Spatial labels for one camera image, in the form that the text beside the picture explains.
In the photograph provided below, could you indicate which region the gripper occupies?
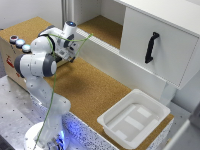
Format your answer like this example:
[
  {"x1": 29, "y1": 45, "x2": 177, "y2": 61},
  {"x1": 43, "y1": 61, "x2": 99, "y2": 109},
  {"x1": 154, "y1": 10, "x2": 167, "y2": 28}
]
[{"x1": 53, "y1": 34, "x2": 79, "y2": 63}]

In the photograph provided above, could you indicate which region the wooden drawer box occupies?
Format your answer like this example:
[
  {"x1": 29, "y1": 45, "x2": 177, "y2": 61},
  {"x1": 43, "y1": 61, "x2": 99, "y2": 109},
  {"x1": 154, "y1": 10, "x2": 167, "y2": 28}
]
[{"x1": 0, "y1": 16, "x2": 68, "y2": 92}]

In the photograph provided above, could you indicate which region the green button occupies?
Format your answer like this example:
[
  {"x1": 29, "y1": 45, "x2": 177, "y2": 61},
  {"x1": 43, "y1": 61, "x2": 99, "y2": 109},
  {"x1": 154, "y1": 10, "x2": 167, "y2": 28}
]
[{"x1": 21, "y1": 43, "x2": 32, "y2": 54}]

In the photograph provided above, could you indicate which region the blue button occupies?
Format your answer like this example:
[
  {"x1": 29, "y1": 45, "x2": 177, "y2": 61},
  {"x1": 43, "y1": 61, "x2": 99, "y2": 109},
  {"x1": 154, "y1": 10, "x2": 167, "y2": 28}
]
[{"x1": 15, "y1": 38, "x2": 26, "y2": 48}]

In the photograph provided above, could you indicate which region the white cabinet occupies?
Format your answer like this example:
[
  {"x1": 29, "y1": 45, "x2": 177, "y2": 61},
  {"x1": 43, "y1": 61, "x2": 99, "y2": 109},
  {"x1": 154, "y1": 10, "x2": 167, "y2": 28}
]
[{"x1": 61, "y1": 0, "x2": 200, "y2": 106}]

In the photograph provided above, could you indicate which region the red button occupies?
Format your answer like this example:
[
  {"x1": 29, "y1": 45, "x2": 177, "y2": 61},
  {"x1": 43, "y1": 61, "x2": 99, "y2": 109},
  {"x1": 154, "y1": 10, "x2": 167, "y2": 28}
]
[{"x1": 9, "y1": 34, "x2": 20, "y2": 44}]

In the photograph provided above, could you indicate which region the white plastic box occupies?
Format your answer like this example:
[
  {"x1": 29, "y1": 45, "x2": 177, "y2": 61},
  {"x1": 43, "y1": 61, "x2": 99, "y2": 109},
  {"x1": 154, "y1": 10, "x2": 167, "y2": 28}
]
[{"x1": 96, "y1": 88, "x2": 172, "y2": 150}]

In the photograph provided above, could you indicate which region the white sliding door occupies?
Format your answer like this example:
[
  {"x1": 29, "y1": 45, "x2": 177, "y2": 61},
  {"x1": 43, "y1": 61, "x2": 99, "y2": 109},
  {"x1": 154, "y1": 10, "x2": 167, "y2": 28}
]
[{"x1": 118, "y1": 6, "x2": 200, "y2": 91}]

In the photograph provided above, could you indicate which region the green cable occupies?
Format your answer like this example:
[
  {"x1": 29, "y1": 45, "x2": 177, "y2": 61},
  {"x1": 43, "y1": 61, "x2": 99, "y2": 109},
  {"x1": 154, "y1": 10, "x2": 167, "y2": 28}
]
[{"x1": 32, "y1": 31, "x2": 94, "y2": 150}]

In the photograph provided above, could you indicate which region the black door handle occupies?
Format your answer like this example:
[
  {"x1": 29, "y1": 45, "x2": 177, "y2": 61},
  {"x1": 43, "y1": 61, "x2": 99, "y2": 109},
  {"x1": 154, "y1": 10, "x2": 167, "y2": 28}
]
[{"x1": 144, "y1": 31, "x2": 161, "y2": 65}]

